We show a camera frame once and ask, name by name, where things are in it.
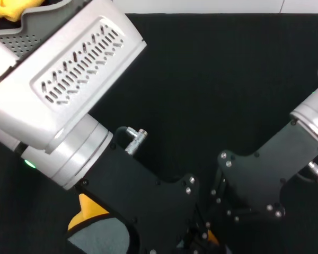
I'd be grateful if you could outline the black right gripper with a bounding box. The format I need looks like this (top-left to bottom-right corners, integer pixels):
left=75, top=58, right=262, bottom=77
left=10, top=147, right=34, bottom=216
left=208, top=119, right=318, bottom=232

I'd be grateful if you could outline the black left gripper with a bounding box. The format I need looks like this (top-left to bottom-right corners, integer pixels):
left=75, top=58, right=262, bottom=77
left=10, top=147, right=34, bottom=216
left=74, top=144, right=212, bottom=254

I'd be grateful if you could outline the grey yellow black-edged towel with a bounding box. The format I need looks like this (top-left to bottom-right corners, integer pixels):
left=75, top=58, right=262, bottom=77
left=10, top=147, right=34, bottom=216
left=67, top=193, right=220, bottom=254

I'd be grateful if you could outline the grey perforated storage box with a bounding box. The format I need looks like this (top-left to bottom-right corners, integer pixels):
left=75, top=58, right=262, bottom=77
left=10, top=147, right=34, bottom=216
left=0, top=0, right=78, bottom=58

